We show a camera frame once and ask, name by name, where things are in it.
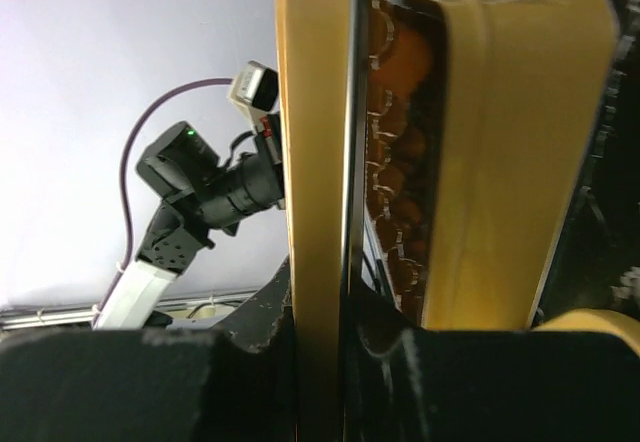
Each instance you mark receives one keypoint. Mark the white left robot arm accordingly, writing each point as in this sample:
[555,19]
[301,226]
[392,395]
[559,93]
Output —
[170,244]

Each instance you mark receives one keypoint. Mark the brown compartment cookie box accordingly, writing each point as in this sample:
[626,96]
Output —
[523,86]

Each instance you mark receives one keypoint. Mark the silver tin lid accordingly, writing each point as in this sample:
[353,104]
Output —
[322,49]

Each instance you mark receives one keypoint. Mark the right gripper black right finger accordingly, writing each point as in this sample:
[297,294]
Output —
[406,383]

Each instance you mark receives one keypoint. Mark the yellow cookie tray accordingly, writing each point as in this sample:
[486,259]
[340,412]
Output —
[609,322]

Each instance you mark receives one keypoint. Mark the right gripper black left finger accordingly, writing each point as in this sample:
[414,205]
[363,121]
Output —
[233,381]

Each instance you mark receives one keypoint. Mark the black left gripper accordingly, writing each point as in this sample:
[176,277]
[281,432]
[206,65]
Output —
[185,172]

